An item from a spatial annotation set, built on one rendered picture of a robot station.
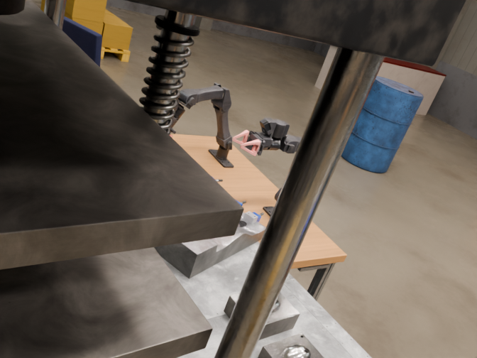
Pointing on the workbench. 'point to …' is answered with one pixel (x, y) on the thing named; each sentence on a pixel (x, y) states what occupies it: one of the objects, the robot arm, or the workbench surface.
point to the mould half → (210, 249)
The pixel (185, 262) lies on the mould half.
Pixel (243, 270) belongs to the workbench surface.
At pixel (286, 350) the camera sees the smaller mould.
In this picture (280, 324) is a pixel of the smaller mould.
